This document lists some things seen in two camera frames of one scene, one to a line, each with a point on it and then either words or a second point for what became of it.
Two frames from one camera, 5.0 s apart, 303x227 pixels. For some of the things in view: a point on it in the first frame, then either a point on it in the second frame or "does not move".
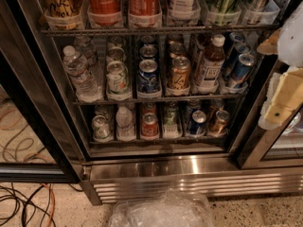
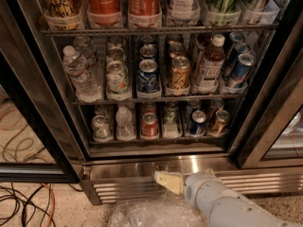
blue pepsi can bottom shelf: x=197 y=125 does not move
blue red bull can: x=240 y=70 does not move
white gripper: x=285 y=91 to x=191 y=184
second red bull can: x=240 y=48 does not move
